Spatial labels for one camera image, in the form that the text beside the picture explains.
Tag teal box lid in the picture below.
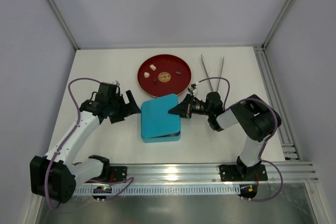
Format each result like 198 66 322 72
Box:
141 94 181 135

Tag metal tongs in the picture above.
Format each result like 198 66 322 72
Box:
201 54 225 92

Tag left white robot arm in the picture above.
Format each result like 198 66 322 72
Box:
29 81 141 209

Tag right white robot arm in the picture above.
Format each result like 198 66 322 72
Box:
168 92 282 182

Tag teal box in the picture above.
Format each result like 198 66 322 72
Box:
141 131 181 143

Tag red round tray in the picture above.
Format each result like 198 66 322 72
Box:
137 54 192 98

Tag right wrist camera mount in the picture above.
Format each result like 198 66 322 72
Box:
188 83 198 97

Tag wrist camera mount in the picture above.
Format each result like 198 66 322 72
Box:
188 83 198 97
112 80 120 87

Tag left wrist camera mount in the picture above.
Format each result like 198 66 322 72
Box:
112 80 120 87

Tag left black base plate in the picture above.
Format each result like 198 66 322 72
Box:
108 166 128 183

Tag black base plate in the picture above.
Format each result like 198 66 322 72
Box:
219 163 268 182
108 166 128 183

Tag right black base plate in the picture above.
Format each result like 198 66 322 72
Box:
219 163 268 182

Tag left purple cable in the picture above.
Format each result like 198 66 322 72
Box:
44 78 135 211

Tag purple cable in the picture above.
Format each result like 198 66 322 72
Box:
194 77 284 202
44 78 135 211

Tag perforated cable duct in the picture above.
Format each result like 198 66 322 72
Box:
73 183 240 196

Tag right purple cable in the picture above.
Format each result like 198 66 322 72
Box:
194 77 284 202

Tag left aluminium frame post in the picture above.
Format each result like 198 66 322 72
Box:
45 0 80 51

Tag aluminium frame post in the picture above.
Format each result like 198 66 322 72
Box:
45 0 80 51
261 0 296 51

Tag aluminium rail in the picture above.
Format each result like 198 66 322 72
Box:
67 161 320 184

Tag right aluminium frame post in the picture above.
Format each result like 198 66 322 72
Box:
261 0 296 51

